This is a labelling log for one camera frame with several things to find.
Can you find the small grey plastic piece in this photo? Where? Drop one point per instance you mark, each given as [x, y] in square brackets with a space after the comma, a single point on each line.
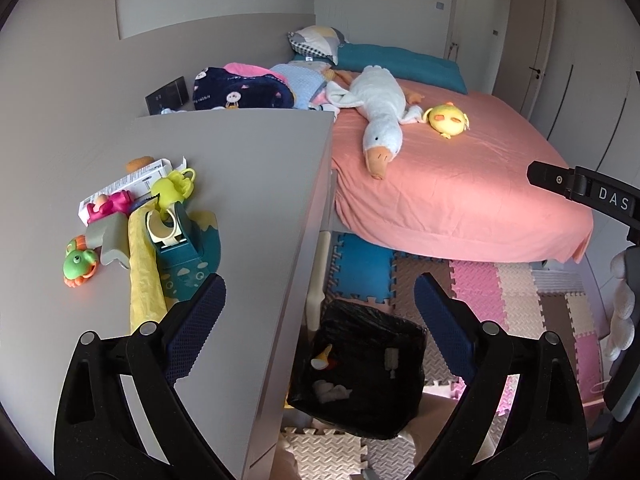
[391, 360]

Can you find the pink bed sheet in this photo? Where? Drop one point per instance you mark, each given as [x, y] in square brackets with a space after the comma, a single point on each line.
[475, 195]

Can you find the light blue small cloth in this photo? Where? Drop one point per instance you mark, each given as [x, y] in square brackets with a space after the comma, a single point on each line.
[172, 110]

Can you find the yellow chick plush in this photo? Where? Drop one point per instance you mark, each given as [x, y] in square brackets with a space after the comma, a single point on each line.
[447, 119]

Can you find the green frog toy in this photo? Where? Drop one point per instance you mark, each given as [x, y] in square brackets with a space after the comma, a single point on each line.
[77, 262]

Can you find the patterned grey yellow pillow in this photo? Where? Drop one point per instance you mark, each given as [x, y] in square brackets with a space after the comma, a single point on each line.
[315, 42]

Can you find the grey fuzzy object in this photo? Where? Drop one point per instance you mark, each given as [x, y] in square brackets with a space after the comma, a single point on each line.
[625, 300]

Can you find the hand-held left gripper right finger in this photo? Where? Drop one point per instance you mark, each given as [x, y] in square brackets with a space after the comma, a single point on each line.
[445, 330]

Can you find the black digital clock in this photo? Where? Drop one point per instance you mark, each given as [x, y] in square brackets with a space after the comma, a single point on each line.
[167, 94]

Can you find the white printed cloth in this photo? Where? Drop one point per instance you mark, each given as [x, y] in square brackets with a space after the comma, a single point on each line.
[325, 100]

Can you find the teal tape dispenser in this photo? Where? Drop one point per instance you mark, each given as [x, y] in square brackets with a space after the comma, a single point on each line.
[175, 255]

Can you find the white goose plush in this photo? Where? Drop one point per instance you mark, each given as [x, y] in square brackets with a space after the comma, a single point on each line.
[380, 105]

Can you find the pink plastic toy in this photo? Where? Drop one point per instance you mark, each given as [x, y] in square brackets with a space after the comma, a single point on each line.
[112, 205]

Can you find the foam puzzle floor mats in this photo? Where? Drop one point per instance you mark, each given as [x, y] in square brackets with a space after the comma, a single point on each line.
[500, 290]

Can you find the crumpled white tissue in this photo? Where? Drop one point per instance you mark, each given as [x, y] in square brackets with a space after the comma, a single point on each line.
[330, 391]

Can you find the white cardboard box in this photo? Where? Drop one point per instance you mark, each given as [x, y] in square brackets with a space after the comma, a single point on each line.
[135, 180]

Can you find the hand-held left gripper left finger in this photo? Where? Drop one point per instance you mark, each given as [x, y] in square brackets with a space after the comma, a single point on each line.
[197, 325]

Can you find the yellow plastic toy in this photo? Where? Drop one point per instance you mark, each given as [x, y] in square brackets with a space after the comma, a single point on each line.
[172, 187]

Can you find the white desk leg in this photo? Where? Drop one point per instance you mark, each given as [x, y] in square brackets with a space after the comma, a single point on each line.
[320, 285]

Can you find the black trash bin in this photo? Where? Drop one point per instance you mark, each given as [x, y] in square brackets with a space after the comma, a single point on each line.
[365, 400]

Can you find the navy rabbit print blanket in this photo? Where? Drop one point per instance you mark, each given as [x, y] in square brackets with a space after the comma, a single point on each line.
[235, 91]

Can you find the light blue blanket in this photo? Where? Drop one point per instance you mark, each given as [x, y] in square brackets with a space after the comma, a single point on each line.
[300, 80]

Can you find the yellow and teal bag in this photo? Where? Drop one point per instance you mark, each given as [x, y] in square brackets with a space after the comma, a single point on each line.
[212, 240]

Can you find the white door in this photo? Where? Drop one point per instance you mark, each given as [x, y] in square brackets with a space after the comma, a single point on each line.
[480, 10]

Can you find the pink cloth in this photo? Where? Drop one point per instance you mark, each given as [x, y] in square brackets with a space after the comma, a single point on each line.
[245, 69]

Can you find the white wardrobe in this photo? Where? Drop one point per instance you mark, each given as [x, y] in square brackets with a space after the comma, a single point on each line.
[575, 60]

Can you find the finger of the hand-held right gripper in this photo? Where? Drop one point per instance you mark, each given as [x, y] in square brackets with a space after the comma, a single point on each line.
[555, 178]

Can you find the orange plush piece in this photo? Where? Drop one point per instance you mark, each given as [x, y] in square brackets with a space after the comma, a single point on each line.
[139, 163]

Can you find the teal pillow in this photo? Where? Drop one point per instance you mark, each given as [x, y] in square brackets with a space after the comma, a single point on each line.
[400, 60]

